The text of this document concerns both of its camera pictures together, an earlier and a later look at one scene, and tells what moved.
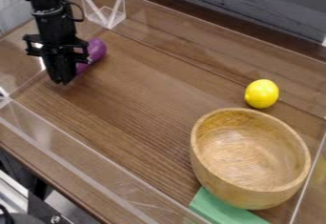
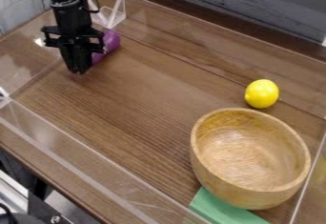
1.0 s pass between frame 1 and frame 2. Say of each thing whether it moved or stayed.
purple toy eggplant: moved
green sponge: stayed
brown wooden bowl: stayed
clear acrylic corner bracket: stayed
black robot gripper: moved
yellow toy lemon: stayed
